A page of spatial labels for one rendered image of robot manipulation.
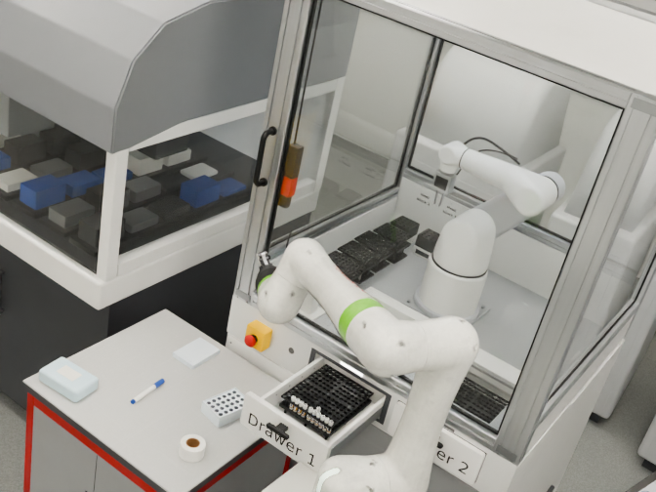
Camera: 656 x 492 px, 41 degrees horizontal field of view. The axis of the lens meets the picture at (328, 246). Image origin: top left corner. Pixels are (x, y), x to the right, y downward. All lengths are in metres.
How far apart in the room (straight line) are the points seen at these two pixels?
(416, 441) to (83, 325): 1.45
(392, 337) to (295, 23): 0.97
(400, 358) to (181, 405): 0.99
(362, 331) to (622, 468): 2.56
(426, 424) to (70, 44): 1.50
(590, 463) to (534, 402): 1.85
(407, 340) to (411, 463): 0.38
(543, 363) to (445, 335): 0.47
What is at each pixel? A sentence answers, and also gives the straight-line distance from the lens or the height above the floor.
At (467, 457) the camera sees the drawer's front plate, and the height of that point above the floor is 0.90.
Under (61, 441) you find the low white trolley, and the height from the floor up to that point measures 0.63.
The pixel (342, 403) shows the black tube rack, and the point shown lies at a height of 0.90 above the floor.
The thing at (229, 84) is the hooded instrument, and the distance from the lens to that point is 2.92.
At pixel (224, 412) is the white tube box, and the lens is 2.62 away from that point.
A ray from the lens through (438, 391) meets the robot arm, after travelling 1.99.
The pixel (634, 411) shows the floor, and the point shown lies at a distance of 4.65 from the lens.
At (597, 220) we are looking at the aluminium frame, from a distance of 2.12.
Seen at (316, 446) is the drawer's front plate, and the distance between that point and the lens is 2.39.
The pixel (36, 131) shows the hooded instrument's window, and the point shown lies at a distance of 2.91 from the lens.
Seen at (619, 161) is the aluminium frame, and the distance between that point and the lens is 2.07.
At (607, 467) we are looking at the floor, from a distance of 4.23.
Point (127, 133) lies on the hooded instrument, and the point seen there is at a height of 1.42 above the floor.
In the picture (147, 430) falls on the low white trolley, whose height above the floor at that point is 0.76.
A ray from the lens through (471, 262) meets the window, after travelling 2.31.
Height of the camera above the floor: 2.50
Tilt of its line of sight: 29 degrees down
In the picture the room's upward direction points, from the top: 13 degrees clockwise
